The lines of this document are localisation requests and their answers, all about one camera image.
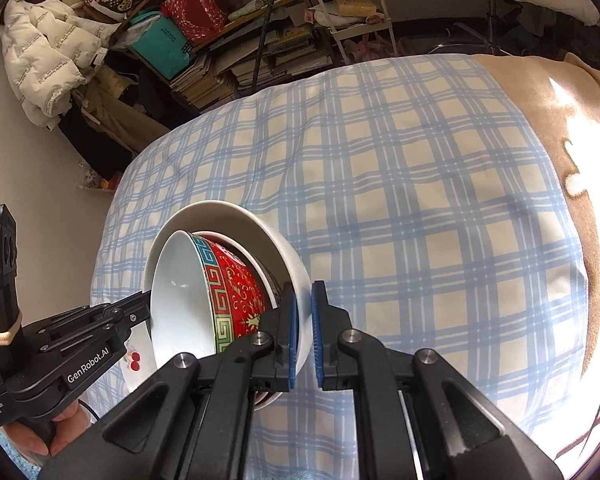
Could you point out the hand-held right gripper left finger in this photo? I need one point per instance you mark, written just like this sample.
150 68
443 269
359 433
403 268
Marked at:
290 350

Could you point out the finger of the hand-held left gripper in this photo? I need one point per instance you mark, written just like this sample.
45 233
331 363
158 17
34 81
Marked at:
95 340
125 305

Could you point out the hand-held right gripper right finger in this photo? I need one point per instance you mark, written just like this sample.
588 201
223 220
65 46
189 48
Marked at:
317 345

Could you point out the small red patterned bowl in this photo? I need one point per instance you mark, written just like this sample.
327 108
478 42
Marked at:
180 300

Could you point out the cherry print plate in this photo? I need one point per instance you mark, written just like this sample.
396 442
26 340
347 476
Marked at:
139 380

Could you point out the large white cartoon print bowl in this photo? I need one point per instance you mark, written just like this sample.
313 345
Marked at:
260 230

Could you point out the person's left hand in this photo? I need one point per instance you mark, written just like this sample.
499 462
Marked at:
30 435

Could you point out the beige elastic band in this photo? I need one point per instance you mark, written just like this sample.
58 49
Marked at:
2 339

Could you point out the blue plaid cloth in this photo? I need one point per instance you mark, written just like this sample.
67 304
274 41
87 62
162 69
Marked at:
405 210

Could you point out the black garment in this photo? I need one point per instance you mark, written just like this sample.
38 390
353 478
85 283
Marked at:
95 130

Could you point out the beige pants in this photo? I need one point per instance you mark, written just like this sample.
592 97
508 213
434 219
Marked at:
125 100

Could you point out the white puffer jacket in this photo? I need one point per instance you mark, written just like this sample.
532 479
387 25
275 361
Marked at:
45 60

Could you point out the teal bag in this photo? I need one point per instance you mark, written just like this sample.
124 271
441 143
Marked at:
162 45

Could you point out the stack of books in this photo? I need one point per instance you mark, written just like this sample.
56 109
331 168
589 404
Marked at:
260 60

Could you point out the red gift bag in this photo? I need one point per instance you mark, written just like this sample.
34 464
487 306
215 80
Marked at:
195 10

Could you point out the green pole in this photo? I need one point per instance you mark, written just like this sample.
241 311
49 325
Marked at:
267 25

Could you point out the white trolley cart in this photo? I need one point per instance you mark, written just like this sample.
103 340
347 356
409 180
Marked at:
350 25

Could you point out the wooden shelf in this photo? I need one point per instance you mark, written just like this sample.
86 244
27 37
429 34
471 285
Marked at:
260 12

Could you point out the yellow box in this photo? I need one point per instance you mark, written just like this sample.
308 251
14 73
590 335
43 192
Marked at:
352 4

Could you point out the brown floral blanket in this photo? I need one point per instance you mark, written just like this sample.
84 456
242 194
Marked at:
570 110

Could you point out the black tripod stand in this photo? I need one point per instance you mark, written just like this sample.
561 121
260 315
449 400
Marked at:
490 25

